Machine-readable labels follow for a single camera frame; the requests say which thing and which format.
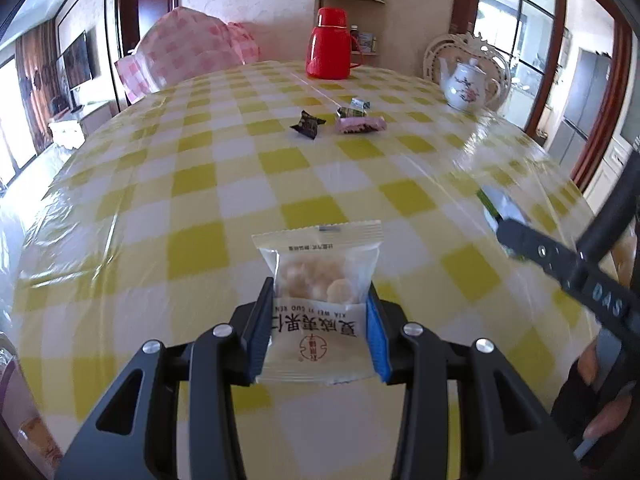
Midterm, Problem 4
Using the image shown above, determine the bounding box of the white blue green snack packet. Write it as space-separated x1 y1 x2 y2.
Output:
477 185 532 233

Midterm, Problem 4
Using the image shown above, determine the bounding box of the dark candy wrapper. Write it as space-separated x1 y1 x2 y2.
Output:
290 110 327 140

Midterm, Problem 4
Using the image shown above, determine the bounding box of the grey refrigerator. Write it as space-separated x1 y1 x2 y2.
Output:
547 49 614 167

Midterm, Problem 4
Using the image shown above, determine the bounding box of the white ornate chair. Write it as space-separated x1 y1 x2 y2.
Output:
423 32 512 111

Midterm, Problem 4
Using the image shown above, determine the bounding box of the pink checkered chair cover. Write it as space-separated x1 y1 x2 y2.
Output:
114 7 261 106

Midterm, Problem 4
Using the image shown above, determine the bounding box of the white nut snack packet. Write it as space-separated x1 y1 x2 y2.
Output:
251 221 385 386

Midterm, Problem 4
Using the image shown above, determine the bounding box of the flat screen television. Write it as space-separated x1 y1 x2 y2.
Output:
56 30 99 94

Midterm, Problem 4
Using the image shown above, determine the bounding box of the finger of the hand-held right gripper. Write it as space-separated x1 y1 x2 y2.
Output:
495 217 583 288

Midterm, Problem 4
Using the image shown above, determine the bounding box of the pink snack packet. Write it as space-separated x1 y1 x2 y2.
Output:
335 115 388 135

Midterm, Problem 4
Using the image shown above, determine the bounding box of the yellow checkered tablecloth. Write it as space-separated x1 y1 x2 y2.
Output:
10 60 606 480

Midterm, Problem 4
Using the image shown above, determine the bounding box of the brown patterned curtain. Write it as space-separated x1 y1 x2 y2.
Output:
15 24 62 126

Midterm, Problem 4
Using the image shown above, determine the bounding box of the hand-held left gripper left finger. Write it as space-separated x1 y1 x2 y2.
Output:
55 277 275 480

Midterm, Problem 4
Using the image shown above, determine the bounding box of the red thermos jug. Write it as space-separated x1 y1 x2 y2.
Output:
306 7 362 80

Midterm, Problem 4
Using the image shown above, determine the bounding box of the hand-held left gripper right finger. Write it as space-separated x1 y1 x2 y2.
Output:
366 285 583 480

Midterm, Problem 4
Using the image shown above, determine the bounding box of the white floral teapot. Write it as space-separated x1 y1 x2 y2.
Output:
439 57 501 111

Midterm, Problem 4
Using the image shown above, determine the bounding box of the person's right hand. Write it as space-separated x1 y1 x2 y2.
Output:
577 342 633 441

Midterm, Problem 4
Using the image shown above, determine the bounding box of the white television cabinet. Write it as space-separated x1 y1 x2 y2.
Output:
47 101 117 149

